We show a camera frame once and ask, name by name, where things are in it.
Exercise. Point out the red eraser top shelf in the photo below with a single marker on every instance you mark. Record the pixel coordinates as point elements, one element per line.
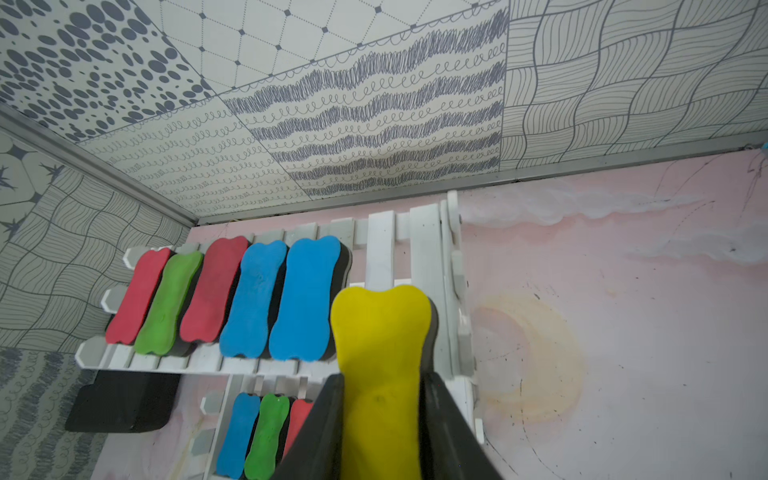
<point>205,317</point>
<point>147,265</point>

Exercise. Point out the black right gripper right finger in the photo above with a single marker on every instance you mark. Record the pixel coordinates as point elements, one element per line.
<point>448,448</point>

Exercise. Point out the yellow eraser top shelf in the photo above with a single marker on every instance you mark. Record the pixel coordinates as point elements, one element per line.
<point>379,340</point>

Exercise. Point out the red eraser shelf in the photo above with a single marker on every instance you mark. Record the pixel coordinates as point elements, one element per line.
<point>205,317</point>
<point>147,265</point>
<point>298,413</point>

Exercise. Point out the green eraser shelf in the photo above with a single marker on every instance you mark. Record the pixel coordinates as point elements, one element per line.
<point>261,460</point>
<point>160,334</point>

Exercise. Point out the red eraser lower shelf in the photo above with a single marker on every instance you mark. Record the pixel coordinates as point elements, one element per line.
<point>298,413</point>

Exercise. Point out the black plastic tool case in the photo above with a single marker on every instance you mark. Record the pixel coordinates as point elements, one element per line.
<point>118,402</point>

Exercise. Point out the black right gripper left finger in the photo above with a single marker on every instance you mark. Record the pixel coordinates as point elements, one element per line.
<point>317,449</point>

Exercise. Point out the blue eraser top shelf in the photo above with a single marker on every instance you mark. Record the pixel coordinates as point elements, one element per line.
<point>316,271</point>
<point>251,314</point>

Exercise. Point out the green eraser top shelf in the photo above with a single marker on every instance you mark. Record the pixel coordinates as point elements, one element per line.
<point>160,334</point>

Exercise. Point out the blue eraser shelf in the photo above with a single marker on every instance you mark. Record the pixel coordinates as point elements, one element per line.
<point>316,271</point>
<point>231,459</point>
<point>251,314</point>

